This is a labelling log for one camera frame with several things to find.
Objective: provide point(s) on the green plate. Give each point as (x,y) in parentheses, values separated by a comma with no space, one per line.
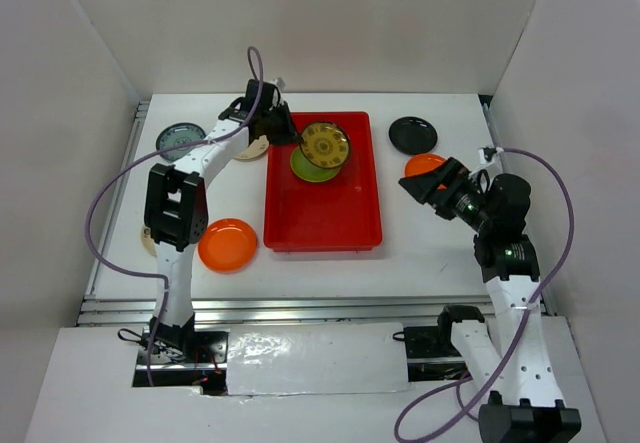
(308,172)

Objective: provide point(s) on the beige plate near bin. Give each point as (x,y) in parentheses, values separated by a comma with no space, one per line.
(255,150)

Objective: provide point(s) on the blue patterned plate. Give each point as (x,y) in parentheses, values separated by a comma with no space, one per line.
(173,139)

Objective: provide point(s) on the yellow patterned plate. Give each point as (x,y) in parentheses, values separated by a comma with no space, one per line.
(325,145)

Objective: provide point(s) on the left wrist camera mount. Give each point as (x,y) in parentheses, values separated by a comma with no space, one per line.
(276,86)

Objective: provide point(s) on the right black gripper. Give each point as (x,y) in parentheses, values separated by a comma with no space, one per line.
(424,186)

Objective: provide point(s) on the red plastic bin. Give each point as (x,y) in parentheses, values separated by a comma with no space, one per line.
(341,214)

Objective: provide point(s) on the orange plate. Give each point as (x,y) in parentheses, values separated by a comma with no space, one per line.
(423,163)
(228,245)

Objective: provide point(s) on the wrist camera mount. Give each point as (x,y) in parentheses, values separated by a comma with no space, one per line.
(276,86)
(489,155)

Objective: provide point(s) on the orange plate right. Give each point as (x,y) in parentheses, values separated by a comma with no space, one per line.
(423,163)

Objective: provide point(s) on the white front cover panel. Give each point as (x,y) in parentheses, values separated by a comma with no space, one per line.
(315,359)

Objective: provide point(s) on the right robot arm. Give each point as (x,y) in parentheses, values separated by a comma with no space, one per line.
(517,395)

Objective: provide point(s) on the beige plate with characters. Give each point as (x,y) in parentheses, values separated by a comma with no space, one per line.
(147,241)

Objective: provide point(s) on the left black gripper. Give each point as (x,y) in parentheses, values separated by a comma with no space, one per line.
(288,135)

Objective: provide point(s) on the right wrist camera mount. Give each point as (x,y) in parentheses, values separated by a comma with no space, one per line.
(489,155)

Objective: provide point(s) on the black plate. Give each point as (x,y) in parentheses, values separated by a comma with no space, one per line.
(413,135)

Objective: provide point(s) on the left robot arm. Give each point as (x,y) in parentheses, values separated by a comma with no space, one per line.
(176,210)

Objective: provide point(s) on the orange plate left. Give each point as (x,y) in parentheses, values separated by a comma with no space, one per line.
(228,245)

